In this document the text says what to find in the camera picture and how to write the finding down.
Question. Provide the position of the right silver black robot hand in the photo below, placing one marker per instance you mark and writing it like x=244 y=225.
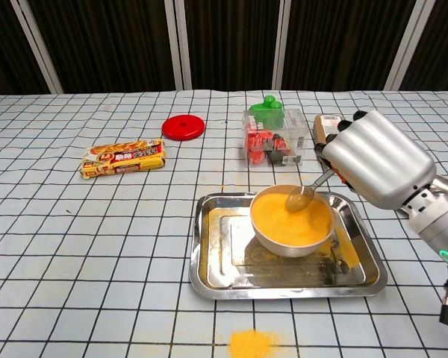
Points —
x=381 y=164

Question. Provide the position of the metal spoon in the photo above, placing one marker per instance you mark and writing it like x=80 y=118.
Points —
x=298 y=199

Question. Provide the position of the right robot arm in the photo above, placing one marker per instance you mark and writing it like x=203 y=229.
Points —
x=433 y=220

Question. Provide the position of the white bowl of orange powder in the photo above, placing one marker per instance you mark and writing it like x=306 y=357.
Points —
x=283 y=238

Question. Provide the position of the orange powder pile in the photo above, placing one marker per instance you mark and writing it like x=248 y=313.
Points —
x=252 y=345

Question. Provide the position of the brown sauce bottle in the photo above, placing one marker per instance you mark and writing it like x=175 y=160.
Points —
x=323 y=128

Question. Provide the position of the clear box with red packets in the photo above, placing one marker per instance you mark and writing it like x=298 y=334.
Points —
x=269 y=147

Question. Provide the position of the green toy block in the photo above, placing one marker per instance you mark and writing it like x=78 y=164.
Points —
x=267 y=112

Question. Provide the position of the rectangular steel tray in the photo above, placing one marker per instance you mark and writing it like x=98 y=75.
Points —
x=224 y=276

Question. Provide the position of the red round lid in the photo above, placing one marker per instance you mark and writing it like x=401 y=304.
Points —
x=183 y=127

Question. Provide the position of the yellow snack package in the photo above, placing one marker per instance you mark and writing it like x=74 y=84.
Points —
x=123 y=158

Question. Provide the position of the checked blue tablecloth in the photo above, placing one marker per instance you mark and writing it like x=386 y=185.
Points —
x=97 y=242

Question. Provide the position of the white partition post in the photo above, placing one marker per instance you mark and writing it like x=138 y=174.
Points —
x=283 y=44
x=405 y=48
x=179 y=44
x=37 y=48

